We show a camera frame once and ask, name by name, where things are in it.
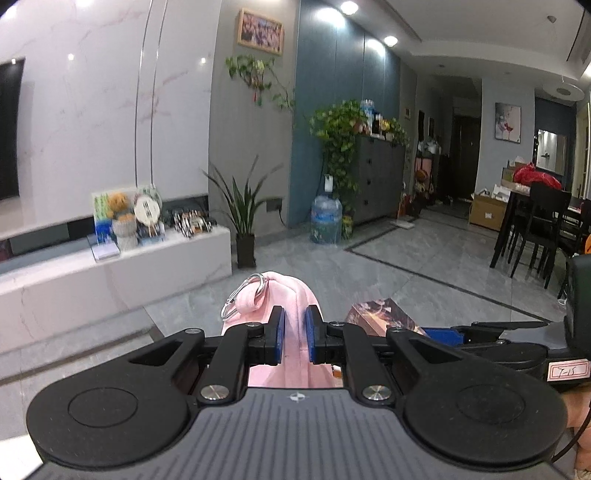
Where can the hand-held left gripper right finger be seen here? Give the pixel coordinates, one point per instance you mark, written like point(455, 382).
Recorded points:
point(311, 340)

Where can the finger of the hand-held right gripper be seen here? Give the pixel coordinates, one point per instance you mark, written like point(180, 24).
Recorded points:
point(441, 336)

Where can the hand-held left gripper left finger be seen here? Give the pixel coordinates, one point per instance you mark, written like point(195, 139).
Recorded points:
point(278, 339)

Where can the pink cloth bag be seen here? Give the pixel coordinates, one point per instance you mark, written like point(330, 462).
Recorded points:
point(281, 300)

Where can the printed picture book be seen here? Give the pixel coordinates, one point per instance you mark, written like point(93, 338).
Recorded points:
point(383, 314)

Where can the person's right hand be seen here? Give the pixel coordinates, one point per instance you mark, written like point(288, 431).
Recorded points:
point(581, 408)

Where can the silver carabiner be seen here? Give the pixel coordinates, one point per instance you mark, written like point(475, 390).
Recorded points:
point(242, 297)

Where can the white floor scale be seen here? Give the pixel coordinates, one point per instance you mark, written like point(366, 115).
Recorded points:
point(403, 224)

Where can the blue water jug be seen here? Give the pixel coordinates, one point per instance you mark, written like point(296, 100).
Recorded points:
point(326, 221)

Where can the black dining chair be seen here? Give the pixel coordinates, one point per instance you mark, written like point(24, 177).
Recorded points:
point(542, 217)

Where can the cardboard box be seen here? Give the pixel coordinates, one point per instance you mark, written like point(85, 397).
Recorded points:
point(487, 213)

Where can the black dining table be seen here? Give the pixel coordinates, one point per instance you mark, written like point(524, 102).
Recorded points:
point(512, 203)

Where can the potted long-leaf plant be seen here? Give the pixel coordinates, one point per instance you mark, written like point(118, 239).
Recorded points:
point(244, 207)

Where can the cluster of small toy figures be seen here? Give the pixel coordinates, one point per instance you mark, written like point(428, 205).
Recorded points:
point(194, 222)

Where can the white water pump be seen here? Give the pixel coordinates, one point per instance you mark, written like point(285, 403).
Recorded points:
point(328, 183)

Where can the red plastic bag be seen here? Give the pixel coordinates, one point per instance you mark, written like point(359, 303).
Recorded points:
point(535, 176)

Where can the cluttered hallway shelf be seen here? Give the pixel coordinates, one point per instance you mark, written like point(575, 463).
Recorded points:
point(425, 175)

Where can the grey drawer cabinet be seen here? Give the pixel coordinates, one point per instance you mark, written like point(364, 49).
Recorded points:
point(381, 180)

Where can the white marble tv cabinet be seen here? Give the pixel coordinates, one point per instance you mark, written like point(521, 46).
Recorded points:
point(115, 281)

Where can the round white ornament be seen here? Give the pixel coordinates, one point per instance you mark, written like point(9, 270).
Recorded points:
point(147, 210)

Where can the grey ribbed pot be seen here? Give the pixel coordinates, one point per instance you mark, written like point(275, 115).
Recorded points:
point(125, 233)

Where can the white flat box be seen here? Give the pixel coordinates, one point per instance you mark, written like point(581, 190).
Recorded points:
point(105, 251)

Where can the trailing pothos plant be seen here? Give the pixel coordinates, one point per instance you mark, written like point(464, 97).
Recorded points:
point(337, 138)

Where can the brown plush toy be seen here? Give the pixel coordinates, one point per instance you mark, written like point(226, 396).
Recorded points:
point(118, 204)

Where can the blue green picture card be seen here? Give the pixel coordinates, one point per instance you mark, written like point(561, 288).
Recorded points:
point(102, 217)

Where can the yellow flower pot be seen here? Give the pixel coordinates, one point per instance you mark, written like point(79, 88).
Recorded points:
point(392, 127)

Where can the blue glass vase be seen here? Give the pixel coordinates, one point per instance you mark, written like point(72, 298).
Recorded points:
point(367, 115)

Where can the white pendant lamp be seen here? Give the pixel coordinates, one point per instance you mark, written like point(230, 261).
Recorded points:
point(564, 90)

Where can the hanging ivy plant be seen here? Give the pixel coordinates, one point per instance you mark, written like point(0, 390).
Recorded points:
point(251, 71)

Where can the ceiling spotlight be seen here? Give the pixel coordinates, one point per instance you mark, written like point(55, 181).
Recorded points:
point(390, 41)
point(349, 6)

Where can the wooden framed picture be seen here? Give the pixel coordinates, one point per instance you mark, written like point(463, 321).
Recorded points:
point(260, 31)

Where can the black television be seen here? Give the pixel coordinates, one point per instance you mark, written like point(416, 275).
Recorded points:
point(9, 129)

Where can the dark wall socket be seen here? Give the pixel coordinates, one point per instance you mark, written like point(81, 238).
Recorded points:
point(274, 204)

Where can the framed wall painting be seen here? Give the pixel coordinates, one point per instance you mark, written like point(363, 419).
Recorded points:
point(508, 121)

